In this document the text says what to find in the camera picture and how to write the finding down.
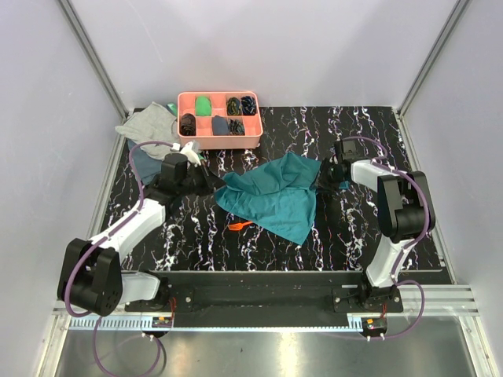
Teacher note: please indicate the blue dark patterned roll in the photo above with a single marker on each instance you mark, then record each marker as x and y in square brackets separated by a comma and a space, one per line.
[248, 105]

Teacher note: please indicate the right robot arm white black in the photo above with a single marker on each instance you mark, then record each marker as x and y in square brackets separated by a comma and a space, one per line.
[405, 214]

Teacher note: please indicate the slate blue rolled cloth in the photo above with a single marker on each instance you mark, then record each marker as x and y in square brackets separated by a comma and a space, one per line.
[219, 126]

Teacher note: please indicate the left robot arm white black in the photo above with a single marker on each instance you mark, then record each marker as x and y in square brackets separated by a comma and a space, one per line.
[92, 279]

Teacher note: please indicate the dark blue cloth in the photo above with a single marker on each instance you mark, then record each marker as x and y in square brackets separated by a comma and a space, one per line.
[146, 166]

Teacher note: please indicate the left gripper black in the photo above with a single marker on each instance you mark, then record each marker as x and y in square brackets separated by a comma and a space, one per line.
[211, 181]

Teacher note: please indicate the pink divided organizer tray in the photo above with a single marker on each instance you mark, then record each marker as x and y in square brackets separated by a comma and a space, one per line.
[204, 137]

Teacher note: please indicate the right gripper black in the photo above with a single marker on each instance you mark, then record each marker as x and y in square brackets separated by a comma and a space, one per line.
[322, 183]

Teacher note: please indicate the dark maroon rolled cloth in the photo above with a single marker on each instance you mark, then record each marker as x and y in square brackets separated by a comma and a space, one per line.
[187, 125]

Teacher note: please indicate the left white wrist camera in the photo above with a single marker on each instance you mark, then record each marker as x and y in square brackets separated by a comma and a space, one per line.
[190, 150]

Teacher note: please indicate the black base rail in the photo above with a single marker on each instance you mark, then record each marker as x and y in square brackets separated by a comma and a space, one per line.
[269, 301]

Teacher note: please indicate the orange plastic fork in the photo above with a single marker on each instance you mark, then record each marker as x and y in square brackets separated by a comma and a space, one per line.
[236, 227]

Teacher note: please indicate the green rolled cloth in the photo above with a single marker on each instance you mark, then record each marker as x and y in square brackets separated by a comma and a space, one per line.
[203, 106]

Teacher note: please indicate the teal cloth napkin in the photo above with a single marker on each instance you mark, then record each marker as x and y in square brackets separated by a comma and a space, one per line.
[278, 196]

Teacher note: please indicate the mint green cloth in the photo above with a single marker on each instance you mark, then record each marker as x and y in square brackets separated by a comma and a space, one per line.
[172, 108]

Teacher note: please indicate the dark patterned rolled cloth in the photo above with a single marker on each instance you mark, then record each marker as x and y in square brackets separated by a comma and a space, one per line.
[236, 127]

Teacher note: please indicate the grey cloth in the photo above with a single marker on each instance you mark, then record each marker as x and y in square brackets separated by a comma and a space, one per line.
[154, 126]

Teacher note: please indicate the yellow dark patterned roll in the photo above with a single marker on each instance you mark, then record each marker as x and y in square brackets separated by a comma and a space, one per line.
[233, 107]

